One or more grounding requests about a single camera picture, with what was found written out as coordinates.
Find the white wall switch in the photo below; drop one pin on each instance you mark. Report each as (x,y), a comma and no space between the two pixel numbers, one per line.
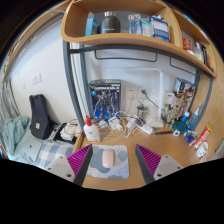
(36,78)

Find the white cardboard box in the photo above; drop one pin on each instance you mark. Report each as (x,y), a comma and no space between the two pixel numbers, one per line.
(69,131)

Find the teal blanket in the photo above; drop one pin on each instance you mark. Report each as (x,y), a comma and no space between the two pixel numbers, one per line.
(15,133)

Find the pink computer mouse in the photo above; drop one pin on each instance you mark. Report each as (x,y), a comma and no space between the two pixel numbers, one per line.
(108,158)

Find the small white square clock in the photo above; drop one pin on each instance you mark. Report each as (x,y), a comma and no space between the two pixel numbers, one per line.
(176,133)

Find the colourful printed figure box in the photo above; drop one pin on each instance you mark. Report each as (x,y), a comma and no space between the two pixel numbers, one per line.
(186,91)

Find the blue canister with white cap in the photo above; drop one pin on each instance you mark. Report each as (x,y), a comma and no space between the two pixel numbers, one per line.
(185,118)

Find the brown tree-man figure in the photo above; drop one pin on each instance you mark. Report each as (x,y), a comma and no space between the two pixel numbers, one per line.
(173,111)

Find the white mug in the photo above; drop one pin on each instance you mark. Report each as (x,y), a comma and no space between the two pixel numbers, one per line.
(202,150)

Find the silver laptop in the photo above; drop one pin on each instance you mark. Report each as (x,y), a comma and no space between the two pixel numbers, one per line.
(31,148)

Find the red snack tube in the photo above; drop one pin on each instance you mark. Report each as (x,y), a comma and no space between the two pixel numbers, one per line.
(202,136)

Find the white power strip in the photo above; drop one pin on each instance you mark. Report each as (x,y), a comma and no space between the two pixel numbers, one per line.
(147,129)

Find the white wall socket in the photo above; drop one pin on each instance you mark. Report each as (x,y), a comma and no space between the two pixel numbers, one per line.
(131,93)
(146,91)

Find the blue spray bottle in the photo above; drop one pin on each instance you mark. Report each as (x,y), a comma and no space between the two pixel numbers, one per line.
(195,120)

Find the wooden shelf unit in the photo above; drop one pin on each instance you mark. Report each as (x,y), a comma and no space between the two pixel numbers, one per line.
(133,39)

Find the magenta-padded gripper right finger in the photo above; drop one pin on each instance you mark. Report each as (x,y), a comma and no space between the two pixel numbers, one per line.
(166,166)

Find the blue packet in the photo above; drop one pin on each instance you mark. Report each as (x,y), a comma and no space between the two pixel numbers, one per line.
(190,138)

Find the white charger cube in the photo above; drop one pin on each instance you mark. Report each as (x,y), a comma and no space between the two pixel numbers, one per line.
(115,124)

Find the white wall box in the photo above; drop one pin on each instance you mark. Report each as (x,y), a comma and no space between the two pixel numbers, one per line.
(170,98)

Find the white desk lamp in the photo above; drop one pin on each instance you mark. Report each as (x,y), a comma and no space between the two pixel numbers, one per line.
(161,96)

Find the grey metal desk frame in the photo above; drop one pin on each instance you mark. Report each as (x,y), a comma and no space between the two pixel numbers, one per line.
(71,86)

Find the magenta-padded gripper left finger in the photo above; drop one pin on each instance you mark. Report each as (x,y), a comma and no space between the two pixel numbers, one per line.
(60,166)

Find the blue plaid bedding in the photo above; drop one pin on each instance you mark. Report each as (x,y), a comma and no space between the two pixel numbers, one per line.
(55,150)

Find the white pump bottle, red cap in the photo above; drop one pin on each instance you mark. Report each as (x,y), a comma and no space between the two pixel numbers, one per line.
(91,133)

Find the robot model kit box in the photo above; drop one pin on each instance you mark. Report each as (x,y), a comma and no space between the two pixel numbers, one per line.
(105,100)

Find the clear glass jar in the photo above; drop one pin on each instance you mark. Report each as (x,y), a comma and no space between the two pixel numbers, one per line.
(142,113)

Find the cloud-print mouse pad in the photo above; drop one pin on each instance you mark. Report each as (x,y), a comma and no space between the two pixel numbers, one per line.
(121,165)

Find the teal bowl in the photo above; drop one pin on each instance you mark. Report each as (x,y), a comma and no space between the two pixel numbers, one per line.
(180,126)

